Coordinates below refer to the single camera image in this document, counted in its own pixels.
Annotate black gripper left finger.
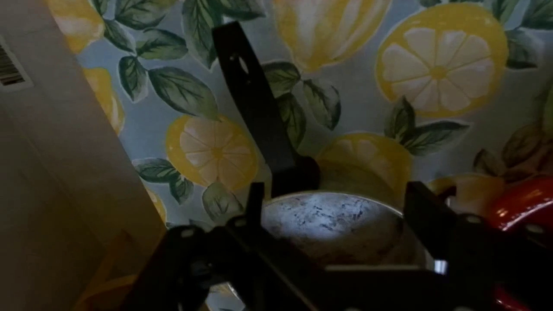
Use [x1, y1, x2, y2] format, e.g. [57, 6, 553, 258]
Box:
[123, 182, 323, 311]

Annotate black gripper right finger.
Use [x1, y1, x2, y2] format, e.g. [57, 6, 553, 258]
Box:
[329, 181, 553, 311]

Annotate metal pot with black handle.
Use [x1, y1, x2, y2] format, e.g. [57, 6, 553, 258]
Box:
[213, 22, 429, 267]

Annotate red plastic bowl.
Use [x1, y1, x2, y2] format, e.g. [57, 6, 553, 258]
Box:
[487, 174, 553, 311]

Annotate lemon print tablecloth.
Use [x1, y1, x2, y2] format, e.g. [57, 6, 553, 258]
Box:
[45, 0, 553, 311]

